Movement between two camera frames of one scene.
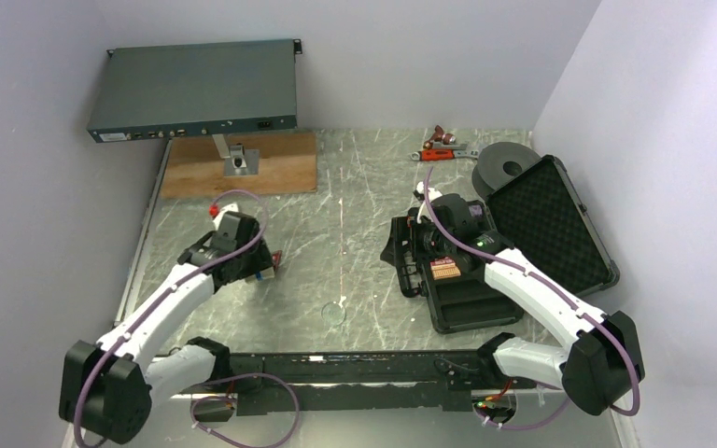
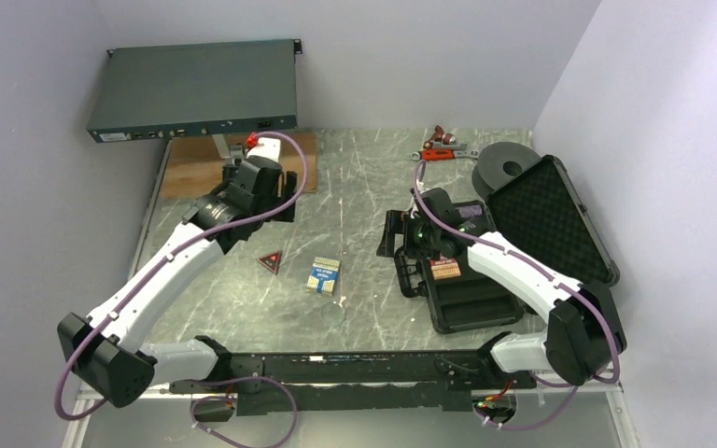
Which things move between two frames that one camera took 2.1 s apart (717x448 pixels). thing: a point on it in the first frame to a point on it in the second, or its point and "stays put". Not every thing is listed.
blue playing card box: x=268 y=273 to x=323 y=274
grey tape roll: x=498 y=162 stays put
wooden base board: x=287 y=164 stays put
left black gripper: x=260 y=260 to x=287 y=192
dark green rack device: x=163 y=91 stays put
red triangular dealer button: x=276 y=257 stays put
